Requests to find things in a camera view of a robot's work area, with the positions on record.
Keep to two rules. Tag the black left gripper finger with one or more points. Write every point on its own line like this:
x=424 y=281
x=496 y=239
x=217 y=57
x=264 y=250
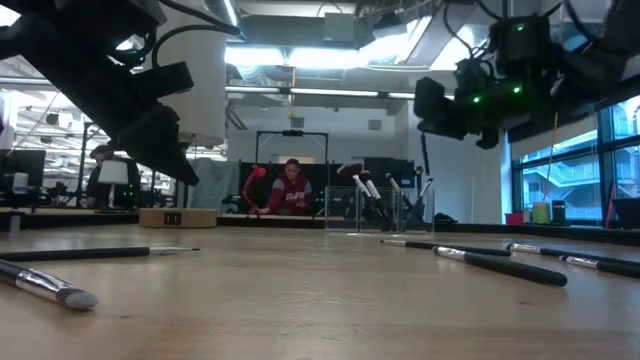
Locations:
x=150 y=169
x=155 y=135

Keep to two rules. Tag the thin pointed liner brush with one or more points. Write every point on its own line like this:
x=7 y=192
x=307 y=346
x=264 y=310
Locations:
x=75 y=254

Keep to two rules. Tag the grey-tipped makeup brush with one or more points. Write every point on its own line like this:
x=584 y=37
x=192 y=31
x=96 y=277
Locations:
x=40 y=285

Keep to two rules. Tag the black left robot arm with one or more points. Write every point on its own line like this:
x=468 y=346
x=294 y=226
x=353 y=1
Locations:
x=75 y=25

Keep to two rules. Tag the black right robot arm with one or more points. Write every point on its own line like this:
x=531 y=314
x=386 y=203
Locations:
x=590 y=65

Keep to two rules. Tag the person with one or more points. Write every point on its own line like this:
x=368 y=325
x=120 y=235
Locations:
x=102 y=150
x=292 y=192

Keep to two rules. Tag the teal cloth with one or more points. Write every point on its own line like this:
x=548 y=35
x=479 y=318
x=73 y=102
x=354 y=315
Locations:
x=212 y=182

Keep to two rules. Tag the round dark-tipped makeup brush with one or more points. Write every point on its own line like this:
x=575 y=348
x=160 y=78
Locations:
x=374 y=190

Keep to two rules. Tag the red box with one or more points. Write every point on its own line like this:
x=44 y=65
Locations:
x=514 y=218

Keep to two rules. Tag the red desk lamp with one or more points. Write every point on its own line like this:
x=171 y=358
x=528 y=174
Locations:
x=257 y=172

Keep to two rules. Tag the black computer monitor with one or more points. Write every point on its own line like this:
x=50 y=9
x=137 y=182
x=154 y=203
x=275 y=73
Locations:
x=20 y=161

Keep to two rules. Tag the green cup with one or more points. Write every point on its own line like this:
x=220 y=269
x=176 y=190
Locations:
x=541 y=212

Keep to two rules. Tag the black cup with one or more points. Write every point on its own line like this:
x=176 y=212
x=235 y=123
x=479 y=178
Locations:
x=559 y=212

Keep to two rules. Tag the clear acrylic brush organizer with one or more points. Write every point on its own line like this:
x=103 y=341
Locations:
x=340 y=210

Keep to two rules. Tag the grey ceiling unit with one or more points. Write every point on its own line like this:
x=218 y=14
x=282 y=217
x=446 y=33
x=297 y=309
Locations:
x=340 y=27

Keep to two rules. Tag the linear ceiling light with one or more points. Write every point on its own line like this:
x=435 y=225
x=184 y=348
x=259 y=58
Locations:
x=300 y=92

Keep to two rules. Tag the red pole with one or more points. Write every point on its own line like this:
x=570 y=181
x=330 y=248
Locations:
x=609 y=210

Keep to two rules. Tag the ceiling light panel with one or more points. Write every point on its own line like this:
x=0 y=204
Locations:
x=300 y=57

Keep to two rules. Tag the black bin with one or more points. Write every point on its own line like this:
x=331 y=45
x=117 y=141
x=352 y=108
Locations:
x=627 y=212

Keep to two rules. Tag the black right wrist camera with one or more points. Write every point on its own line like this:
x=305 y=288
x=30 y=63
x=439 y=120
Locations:
x=430 y=100

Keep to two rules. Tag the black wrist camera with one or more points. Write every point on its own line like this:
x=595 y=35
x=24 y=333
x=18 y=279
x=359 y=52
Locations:
x=430 y=100
x=172 y=80

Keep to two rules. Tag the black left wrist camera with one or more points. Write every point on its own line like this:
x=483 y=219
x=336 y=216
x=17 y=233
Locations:
x=172 y=80

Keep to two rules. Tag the grey wall box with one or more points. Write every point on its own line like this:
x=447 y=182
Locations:
x=375 y=125
x=297 y=122

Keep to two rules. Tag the black aluminium table frame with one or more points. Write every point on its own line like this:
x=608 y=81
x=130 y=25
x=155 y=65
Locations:
x=550 y=232

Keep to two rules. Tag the black camera gantry frame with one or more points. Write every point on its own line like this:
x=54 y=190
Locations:
x=292 y=133

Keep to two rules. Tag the silver ventilation duct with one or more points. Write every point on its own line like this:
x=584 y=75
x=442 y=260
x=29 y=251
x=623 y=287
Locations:
x=225 y=12

